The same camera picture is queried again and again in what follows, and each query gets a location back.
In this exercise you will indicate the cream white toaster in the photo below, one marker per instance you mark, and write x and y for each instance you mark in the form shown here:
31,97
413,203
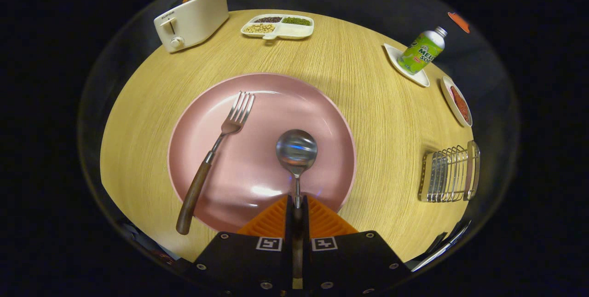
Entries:
195,18

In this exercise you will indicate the large pink plate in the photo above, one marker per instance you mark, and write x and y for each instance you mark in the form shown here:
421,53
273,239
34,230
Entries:
257,172

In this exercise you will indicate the pile of yellow soybeans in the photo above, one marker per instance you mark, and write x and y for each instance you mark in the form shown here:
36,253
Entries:
259,28

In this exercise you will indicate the white square coaster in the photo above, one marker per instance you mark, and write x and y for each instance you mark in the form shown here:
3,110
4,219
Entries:
393,55

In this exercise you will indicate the pile of dark red beans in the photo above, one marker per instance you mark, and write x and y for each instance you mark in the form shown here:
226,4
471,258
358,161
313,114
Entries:
268,19

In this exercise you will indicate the small white food plate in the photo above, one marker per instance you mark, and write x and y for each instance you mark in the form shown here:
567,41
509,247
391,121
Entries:
448,96

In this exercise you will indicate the red meat pieces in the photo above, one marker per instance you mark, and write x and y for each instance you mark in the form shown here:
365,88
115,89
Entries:
460,103

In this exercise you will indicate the pile of green beans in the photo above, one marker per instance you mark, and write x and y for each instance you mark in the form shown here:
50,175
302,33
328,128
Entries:
297,21

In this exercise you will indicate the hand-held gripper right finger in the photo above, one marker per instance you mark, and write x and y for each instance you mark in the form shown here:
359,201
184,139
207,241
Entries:
349,260

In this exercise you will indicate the white divided dish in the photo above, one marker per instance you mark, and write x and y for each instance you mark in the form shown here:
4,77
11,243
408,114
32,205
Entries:
294,31

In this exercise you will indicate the green label drink bottle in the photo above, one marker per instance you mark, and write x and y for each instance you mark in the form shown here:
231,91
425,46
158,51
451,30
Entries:
421,53

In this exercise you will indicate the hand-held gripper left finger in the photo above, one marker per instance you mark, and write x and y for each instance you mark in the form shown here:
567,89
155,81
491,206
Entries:
248,260

